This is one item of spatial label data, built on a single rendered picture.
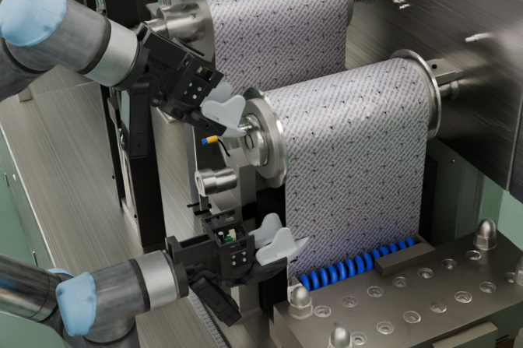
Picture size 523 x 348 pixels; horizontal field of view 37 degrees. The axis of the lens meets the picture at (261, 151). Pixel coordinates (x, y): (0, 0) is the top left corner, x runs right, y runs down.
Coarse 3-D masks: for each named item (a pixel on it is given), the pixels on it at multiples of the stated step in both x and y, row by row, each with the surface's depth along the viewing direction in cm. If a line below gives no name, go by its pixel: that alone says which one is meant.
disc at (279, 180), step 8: (248, 88) 112; (256, 88) 110; (248, 96) 113; (256, 96) 110; (264, 96) 108; (264, 104) 108; (272, 112) 106; (272, 120) 107; (280, 128) 106; (280, 136) 106; (280, 144) 106; (280, 152) 107; (280, 160) 108; (280, 168) 109; (280, 176) 110; (272, 184) 113; (280, 184) 110
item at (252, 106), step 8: (424, 80) 116; (248, 104) 112; (256, 104) 109; (248, 112) 112; (256, 112) 110; (264, 112) 108; (264, 120) 108; (264, 128) 108; (272, 128) 107; (272, 136) 107; (272, 144) 107; (272, 152) 108; (272, 160) 109; (256, 168) 116; (264, 168) 113; (272, 168) 109; (264, 176) 113; (272, 176) 111
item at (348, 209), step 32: (352, 160) 113; (384, 160) 116; (416, 160) 119; (288, 192) 111; (320, 192) 114; (352, 192) 117; (384, 192) 120; (416, 192) 123; (288, 224) 114; (320, 224) 117; (352, 224) 120; (384, 224) 123; (416, 224) 127; (320, 256) 120; (352, 256) 123
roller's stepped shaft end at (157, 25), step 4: (148, 20) 124; (152, 20) 124; (156, 20) 124; (160, 20) 124; (148, 24) 123; (152, 24) 123; (156, 24) 123; (160, 24) 124; (132, 28) 123; (136, 28) 123; (152, 28) 123; (156, 28) 123; (160, 28) 124; (164, 28) 124; (156, 32) 123; (160, 32) 124; (164, 32) 124; (164, 36) 125
